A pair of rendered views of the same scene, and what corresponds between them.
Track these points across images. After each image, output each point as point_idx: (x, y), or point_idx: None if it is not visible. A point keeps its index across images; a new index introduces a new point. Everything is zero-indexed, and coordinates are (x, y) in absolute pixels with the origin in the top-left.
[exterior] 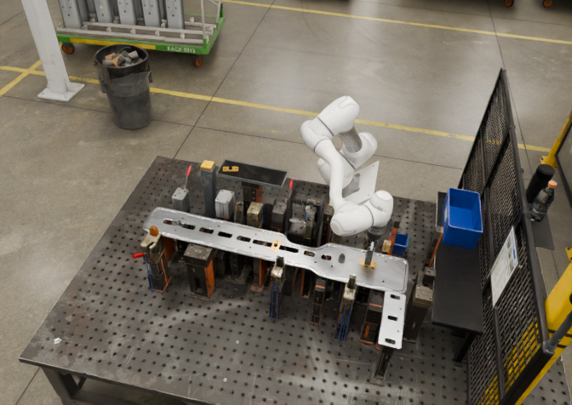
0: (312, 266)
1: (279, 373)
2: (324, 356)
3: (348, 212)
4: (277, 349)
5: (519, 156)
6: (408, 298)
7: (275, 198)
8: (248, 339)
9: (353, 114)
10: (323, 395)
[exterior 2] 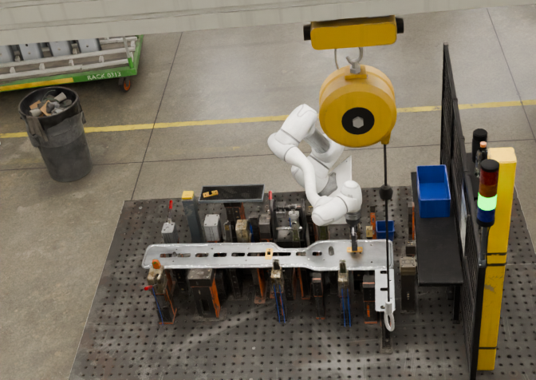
0: (306, 263)
1: (297, 364)
2: (335, 342)
3: (324, 204)
4: (291, 346)
5: (461, 126)
6: None
7: None
8: (263, 343)
9: (312, 119)
10: (340, 371)
